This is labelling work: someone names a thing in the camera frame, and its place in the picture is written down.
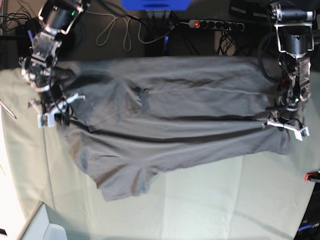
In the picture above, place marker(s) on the red black clamp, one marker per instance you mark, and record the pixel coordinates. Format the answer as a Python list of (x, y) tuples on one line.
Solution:
[(312, 177), (165, 46)]

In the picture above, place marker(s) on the blue box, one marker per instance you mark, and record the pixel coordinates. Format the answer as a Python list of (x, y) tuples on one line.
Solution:
[(143, 5)]

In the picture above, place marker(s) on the power strip with red switch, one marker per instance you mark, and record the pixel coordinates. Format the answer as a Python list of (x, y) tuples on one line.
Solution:
[(217, 25)]

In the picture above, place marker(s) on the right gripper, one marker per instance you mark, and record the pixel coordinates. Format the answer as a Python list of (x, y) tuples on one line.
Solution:
[(52, 97)]

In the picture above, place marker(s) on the red black clamp right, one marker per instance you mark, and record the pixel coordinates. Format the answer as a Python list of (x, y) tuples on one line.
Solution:
[(312, 177)]

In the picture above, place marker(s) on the red black clamp centre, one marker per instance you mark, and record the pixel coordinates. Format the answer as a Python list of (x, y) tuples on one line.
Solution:
[(165, 46)]

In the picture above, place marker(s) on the grey t-shirt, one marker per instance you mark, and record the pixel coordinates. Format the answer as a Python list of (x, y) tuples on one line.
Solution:
[(144, 116)]

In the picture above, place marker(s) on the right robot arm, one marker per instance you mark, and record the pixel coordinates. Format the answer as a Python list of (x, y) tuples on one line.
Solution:
[(58, 18)]

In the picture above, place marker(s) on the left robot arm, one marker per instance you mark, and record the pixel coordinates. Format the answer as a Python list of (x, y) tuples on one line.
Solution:
[(293, 32)]

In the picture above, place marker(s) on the light green table cloth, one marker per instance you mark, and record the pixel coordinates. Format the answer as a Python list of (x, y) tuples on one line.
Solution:
[(258, 196)]

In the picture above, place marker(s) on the metal rod at left edge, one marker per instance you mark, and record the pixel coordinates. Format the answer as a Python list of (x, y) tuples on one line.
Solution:
[(7, 109)]

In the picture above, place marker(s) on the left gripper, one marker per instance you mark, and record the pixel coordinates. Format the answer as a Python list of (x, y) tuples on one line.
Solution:
[(284, 115)]

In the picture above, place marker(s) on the white bin corner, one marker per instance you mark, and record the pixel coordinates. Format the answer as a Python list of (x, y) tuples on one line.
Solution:
[(39, 227)]

